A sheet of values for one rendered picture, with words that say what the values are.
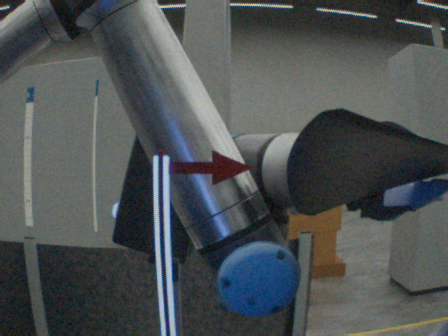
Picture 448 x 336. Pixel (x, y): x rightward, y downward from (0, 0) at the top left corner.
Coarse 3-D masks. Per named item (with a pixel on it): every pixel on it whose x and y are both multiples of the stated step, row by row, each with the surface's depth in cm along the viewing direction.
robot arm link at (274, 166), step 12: (276, 144) 88; (288, 144) 86; (264, 156) 88; (276, 156) 87; (264, 168) 87; (276, 168) 86; (264, 180) 88; (276, 180) 86; (276, 192) 87; (288, 192) 86; (288, 204) 88
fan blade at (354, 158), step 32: (320, 128) 57; (352, 128) 55; (384, 128) 54; (288, 160) 64; (320, 160) 63; (352, 160) 63; (384, 160) 63; (416, 160) 63; (320, 192) 70; (352, 192) 71
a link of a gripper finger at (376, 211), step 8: (376, 200) 76; (368, 208) 77; (376, 208) 76; (384, 208) 75; (392, 208) 74; (400, 208) 73; (408, 208) 72; (360, 216) 78; (368, 216) 77; (376, 216) 76; (384, 216) 75; (392, 216) 74
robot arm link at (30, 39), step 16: (32, 0) 91; (48, 0) 88; (64, 0) 88; (16, 16) 90; (32, 16) 90; (48, 16) 89; (64, 16) 89; (0, 32) 90; (16, 32) 90; (32, 32) 90; (48, 32) 91; (64, 32) 91; (80, 32) 94; (0, 48) 90; (16, 48) 91; (32, 48) 92; (0, 64) 91; (16, 64) 92; (0, 80) 93
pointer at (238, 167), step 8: (216, 152) 62; (216, 160) 62; (224, 160) 62; (232, 160) 62; (176, 168) 62; (184, 168) 62; (192, 168) 62; (200, 168) 62; (208, 168) 62; (216, 168) 62; (224, 168) 62; (232, 168) 62; (240, 168) 62; (248, 168) 62; (216, 176) 62; (224, 176) 62; (232, 176) 62
